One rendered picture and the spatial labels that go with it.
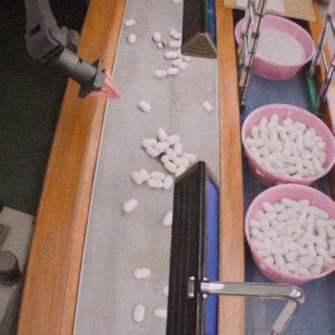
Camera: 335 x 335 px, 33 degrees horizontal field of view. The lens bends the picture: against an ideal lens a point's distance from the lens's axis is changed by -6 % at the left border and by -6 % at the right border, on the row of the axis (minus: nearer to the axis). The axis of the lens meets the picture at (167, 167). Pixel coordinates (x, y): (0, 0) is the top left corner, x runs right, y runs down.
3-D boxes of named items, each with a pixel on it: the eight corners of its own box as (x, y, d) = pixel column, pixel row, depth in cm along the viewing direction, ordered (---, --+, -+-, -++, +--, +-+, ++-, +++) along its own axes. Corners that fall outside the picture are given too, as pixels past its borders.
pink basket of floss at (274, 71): (272, 98, 174) (279, 75, 167) (213, 50, 186) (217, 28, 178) (323, 69, 186) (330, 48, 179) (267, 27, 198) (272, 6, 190)
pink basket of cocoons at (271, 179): (259, 211, 147) (267, 189, 139) (220, 135, 162) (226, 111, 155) (342, 190, 154) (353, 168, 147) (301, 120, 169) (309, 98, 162)
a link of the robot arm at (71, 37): (24, 51, 133) (49, 32, 129) (32, 26, 140) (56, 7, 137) (57, 81, 140) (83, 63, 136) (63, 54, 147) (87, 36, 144)
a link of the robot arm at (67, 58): (45, 66, 135) (59, 52, 132) (48, 50, 140) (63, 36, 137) (66, 81, 139) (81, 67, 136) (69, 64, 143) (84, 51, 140)
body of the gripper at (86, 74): (105, 60, 144) (83, 45, 140) (100, 87, 137) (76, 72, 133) (89, 73, 147) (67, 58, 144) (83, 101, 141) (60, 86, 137)
